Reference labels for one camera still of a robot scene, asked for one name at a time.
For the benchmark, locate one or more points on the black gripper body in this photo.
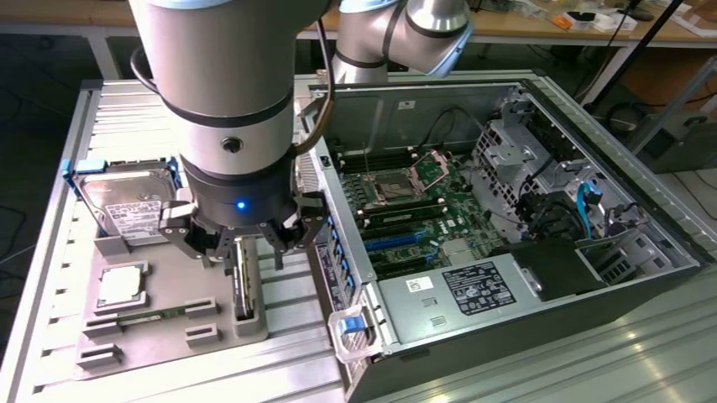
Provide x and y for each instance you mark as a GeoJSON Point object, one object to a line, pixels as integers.
{"type": "Point", "coordinates": [241, 201]}

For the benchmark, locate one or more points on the green graphics card with fan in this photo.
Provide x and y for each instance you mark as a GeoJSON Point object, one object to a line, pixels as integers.
{"type": "Point", "coordinates": [242, 285]}

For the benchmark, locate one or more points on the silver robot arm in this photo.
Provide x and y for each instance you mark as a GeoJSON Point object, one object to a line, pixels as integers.
{"type": "Point", "coordinates": [225, 63]}

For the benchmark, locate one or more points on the grey parts rack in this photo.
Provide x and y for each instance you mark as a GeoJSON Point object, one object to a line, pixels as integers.
{"type": "Point", "coordinates": [169, 285]}

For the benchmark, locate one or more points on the thin locking lever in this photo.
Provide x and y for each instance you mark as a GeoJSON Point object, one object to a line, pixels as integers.
{"type": "Point", "coordinates": [368, 159]}

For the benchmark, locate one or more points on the black RAM stick with label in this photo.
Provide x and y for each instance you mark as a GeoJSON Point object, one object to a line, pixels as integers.
{"type": "Point", "coordinates": [401, 217]}

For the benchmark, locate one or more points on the blue expansion slot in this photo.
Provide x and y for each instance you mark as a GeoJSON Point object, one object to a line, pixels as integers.
{"type": "Point", "coordinates": [394, 242]}

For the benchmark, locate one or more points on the silver CPU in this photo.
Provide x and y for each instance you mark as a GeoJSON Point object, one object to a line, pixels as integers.
{"type": "Point", "coordinates": [119, 285]}

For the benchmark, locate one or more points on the black expansion slot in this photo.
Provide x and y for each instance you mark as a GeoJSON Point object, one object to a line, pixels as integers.
{"type": "Point", "coordinates": [401, 263]}

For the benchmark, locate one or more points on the metal socket cover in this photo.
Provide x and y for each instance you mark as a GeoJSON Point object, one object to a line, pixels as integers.
{"type": "Point", "coordinates": [421, 161]}

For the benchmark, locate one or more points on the green RAM stick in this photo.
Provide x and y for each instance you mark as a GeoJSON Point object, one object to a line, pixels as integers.
{"type": "Point", "coordinates": [151, 315]}

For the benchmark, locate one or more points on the silver chipset heat sink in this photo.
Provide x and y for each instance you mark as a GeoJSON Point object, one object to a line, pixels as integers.
{"type": "Point", "coordinates": [460, 250]}

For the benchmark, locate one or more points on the grey power supply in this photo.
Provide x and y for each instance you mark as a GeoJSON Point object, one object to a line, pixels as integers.
{"type": "Point", "coordinates": [427, 310]}

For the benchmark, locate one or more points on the metal disk bay cage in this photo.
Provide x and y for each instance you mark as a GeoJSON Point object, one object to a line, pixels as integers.
{"type": "Point", "coordinates": [507, 157]}

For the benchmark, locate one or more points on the black plastic shroud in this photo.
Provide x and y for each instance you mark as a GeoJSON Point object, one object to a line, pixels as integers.
{"type": "Point", "coordinates": [555, 268]}

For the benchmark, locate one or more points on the open black PC case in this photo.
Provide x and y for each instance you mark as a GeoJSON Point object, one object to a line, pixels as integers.
{"type": "Point", "coordinates": [560, 336]}

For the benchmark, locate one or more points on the white and black box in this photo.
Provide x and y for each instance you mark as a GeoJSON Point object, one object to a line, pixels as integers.
{"type": "Point", "coordinates": [603, 24]}

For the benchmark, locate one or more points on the dark grey box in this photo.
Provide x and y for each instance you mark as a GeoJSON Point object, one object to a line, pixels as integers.
{"type": "Point", "coordinates": [690, 147]}

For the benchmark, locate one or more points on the black slanted pole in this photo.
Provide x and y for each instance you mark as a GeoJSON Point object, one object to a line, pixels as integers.
{"type": "Point", "coordinates": [664, 21]}

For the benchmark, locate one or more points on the hard disk with blue bracket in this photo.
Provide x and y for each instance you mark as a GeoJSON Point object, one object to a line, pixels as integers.
{"type": "Point", "coordinates": [129, 201]}

